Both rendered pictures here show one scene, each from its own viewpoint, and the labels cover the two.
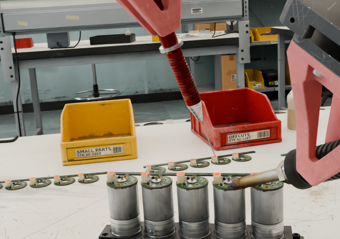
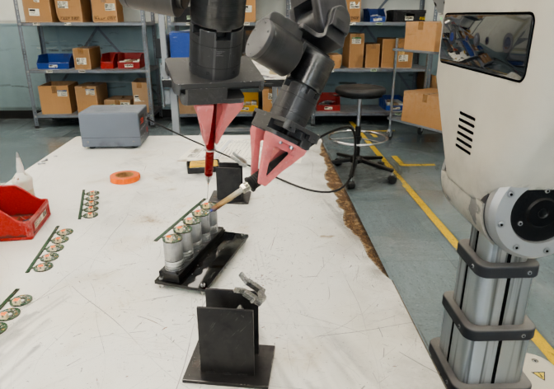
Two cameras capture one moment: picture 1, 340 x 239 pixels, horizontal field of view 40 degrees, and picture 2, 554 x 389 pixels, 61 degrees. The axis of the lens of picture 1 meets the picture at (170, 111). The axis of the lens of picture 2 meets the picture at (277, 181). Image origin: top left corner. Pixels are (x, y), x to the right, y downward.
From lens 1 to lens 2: 0.61 m
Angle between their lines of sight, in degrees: 82
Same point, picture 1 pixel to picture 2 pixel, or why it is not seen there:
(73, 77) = not seen: outside the picture
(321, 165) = (271, 175)
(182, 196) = (197, 228)
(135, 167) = (21, 277)
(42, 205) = (59, 322)
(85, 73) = not seen: outside the picture
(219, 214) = (205, 229)
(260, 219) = (214, 222)
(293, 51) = (274, 138)
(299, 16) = (293, 126)
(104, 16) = not seen: outside the picture
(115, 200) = (180, 248)
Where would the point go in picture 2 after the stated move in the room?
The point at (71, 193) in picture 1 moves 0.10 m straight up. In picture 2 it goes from (45, 308) to (30, 232)
